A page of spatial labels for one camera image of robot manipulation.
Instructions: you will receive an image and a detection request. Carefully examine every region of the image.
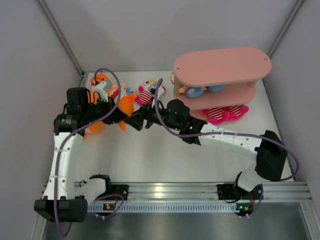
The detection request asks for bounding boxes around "doll plush striped shirt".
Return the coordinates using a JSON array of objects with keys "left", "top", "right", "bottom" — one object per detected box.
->
[{"left": 121, "top": 83, "right": 135, "bottom": 97}]

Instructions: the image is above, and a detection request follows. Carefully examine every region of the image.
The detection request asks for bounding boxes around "pink three-tier shelf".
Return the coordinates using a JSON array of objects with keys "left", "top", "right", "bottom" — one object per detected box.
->
[{"left": 170, "top": 46, "right": 272, "bottom": 125}]

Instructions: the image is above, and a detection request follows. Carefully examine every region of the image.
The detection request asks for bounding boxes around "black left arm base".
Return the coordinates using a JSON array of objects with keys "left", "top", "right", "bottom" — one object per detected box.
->
[{"left": 110, "top": 184, "right": 129, "bottom": 201}]

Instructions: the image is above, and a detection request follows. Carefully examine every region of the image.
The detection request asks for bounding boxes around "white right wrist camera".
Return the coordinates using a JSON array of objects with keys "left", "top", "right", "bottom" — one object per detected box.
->
[{"left": 147, "top": 82, "right": 160, "bottom": 95}]

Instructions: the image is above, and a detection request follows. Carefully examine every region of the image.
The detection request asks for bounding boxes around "orange shark plush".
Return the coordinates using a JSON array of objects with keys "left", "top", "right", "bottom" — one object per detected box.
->
[
  {"left": 85, "top": 93, "right": 137, "bottom": 134},
  {"left": 90, "top": 73, "right": 118, "bottom": 102}
]

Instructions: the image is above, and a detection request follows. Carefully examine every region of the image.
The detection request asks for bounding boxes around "aluminium mounting rail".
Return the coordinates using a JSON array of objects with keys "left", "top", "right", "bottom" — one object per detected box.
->
[{"left": 42, "top": 181, "right": 311, "bottom": 202}]

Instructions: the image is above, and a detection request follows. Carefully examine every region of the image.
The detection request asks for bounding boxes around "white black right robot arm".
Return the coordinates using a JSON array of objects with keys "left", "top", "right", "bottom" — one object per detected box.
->
[{"left": 125, "top": 99, "right": 287, "bottom": 199}]

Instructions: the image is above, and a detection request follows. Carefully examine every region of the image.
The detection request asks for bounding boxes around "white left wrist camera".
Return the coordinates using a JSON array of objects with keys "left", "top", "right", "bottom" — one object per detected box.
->
[{"left": 93, "top": 80, "right": 113, "bottom": 103}]

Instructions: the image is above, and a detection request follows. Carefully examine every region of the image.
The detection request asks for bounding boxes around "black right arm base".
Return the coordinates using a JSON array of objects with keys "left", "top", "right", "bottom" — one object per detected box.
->
[{"left": 217, "top": 183, "right": 241, "bottom": 202}]

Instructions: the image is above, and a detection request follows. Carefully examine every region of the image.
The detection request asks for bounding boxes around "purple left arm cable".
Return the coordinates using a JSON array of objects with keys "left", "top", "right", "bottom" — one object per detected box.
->
[{"left": 53, "top": 67, "right": 122, "bottom": 238}]

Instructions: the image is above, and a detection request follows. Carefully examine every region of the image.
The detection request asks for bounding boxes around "pink striped plush on shelf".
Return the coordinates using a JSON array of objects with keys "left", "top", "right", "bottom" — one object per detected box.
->
[{"left": 201, "top": 107, "right": 230, "bottom": 125}]

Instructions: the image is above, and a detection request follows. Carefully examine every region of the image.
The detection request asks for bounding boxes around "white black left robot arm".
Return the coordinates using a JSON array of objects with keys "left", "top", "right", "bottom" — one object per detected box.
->
[{"left": 33, "top": 87, "right": 126, "bottom": 223}]

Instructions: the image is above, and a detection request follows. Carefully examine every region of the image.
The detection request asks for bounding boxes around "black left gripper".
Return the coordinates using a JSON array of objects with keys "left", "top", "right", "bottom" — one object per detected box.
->
[{"left": 82, "top": 96, "right": 128, "bottom": 126}]

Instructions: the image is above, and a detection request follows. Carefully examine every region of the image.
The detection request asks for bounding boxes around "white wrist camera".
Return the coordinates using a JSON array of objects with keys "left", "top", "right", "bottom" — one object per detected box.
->
[
  {"left": 93, "top": 80, "right": 113, "bottom": 103},
  {"left": 147, "top": 82, "right": 160, "bottom": 95}
]

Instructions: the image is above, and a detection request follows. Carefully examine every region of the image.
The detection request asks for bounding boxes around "white pink glasses plush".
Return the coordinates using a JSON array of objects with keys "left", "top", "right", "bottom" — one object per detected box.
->
[{"left": 134, "top": 79, "right": 158, "bottom": 106}]

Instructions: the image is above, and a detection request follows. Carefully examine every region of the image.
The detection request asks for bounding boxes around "white slotted cable duct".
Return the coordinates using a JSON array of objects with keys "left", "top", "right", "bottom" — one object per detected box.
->
[{"left": 87, "top": 201, "right": 250, "bottom": 214}]

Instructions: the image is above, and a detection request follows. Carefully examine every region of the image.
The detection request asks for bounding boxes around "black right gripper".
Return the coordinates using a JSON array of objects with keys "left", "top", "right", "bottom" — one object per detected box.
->
[{"left": 125, "top": 96, "right": 182, "bottom": 132}]

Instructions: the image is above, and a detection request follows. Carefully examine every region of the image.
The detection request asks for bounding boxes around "blue doll plush on shelf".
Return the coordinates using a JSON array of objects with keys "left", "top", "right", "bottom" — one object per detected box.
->
[{"left": 170, "top": 72, "right": 226, "bottom": 99}]

